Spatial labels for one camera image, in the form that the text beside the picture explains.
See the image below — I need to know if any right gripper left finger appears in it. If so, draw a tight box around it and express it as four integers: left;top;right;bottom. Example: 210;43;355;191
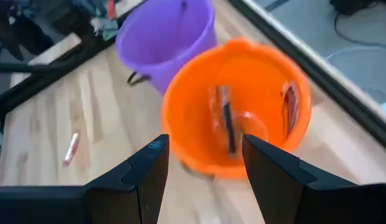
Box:
83;134;170;224

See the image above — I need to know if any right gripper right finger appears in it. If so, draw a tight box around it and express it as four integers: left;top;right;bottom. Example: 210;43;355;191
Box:
241;133;358;224

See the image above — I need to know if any small red candy bag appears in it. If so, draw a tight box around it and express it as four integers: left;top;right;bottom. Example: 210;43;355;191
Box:
280;80;301;139

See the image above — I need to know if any red Skittles candy bag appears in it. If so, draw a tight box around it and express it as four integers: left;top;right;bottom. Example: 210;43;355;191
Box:
208;84;242;156

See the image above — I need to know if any Smarties candy roll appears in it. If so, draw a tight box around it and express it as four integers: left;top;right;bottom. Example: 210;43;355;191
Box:
62;132;81;166

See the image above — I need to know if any orange plastic bucket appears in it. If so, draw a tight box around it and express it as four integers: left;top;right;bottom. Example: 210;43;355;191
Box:
160;37;313;180

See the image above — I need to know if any purple plastic bucket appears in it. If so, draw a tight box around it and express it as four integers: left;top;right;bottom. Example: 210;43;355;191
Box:
114;0;218;95

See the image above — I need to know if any black floor device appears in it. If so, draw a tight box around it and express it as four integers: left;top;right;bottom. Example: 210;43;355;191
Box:
329;0;382;16

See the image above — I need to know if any black table edge rail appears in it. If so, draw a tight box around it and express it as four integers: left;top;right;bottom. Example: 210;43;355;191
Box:
228;0;386;153
0;37;119;121

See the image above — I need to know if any black floor cable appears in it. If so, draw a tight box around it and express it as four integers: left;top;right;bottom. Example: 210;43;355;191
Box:
333;12;386;48

